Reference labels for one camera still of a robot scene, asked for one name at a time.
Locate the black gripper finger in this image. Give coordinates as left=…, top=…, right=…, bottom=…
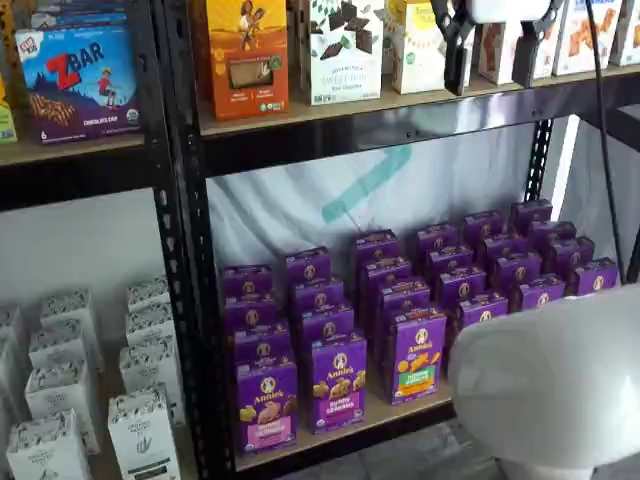
left=432, top=0, right=477, bottom=96
left=512, top=0, right=565, bottom=90

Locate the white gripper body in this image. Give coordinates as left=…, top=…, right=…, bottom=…
left=468, top=0, right=554, bottom=25

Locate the purple Annie's box pink patch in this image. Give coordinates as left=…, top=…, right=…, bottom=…
left=232, top=322, right=294, bottom=366
left=221, top=264, right=275, bottom=301
left=235, top=355, right=300, bottom=456
left=223, top=294, right=280, bottom=331

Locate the cheddar pretzel crackers box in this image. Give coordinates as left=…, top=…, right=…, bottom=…
left=477, top=19, right=566, bottom=85

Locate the Simple Mills almond bars box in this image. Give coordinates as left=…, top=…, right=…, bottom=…
left=385, top=0, right=476, bottom=95

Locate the sea salt pretzel crackers box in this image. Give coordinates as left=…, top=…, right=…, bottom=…
left=552, top=0, right=625, bottom=77

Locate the white cracker box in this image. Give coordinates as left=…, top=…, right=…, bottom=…
left=609, top=0, right=640, bottom=67

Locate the Simple Mills chocolate thins box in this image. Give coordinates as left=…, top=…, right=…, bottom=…
left=308, top=0, right=386, bottom=107

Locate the purple Annie's snack box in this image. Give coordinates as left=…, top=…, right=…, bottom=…
left=530, top=220, right=579, bottom=246
left=509, top=198, right=554, bottom=231
left=569, top=257, right=620, bottom=296
left=547, top=236, right=596, bottom=276

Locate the purple Annie's box brown patch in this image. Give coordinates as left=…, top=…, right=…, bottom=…
left=480, top=233, right=531, bottom=259
left=517, top=273, right=567, bottom=311
left=462, top=210, right=505, bottom=241
left=492, top=251, right=544, bottom=289

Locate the purple Annie's box yellow patch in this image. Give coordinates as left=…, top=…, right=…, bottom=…
left=437, top=267, right=489, bottom=304
left=457, top=293, right=510, bottom=334
left=416, top=223, right=460, bottom=254
left=427, top=245, right=475, bottom=276

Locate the black metal shelf rack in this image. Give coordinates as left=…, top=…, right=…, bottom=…
left=149, top=0, right=640, bottom=480
left=0, top=0, right=201, bottom=480

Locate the purple Annie's box green patch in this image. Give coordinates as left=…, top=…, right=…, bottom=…
left=352, top=229, right=400, bottom=266
left=388, top=310, right=448, bottom=406
left=377, top=279, right=432, bottom=321
left=363, top=257, right=414, bottom=301

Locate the orange Revival snack box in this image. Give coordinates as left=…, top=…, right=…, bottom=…
left=206, top=0, right=290, bottom=122

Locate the purple Annie's box violet patch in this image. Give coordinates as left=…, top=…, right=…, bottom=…
left=292, top=277, right=346, bottom=311
left=309, top=329, right=369, bottom=435
left=299, top=302, right=356, bottom=346
left=284, top=247, right=333, bottom=287

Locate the white patterned carton box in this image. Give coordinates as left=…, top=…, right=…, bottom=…
left=27, top=319, right=96, bottom=374
left=125, top=276, right=172, bottom=314
left=124, top=303, right=176, bottom=351
left=0, top=304, right=26, bottom=346
left=23, top=358, right=101, bottom=455
left=6, top=408, right=95, bottom=480
left=118, top=343, right=185, bottom=426
left=39, top=287, right=105, bottom=371
left=0, top=337, right=26, bottom=426
left=107, top=383, right=182, bottom=480

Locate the yellow Bobo's snack box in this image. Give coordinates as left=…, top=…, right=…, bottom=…
left=0, top=72, right=19, bottom=146

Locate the white tarp with teal logo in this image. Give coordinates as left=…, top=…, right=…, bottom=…
left=206, top=113, right=626, bottom=346

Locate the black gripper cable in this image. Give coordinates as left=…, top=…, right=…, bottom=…
left=584, top=0, right=627, bottom=289

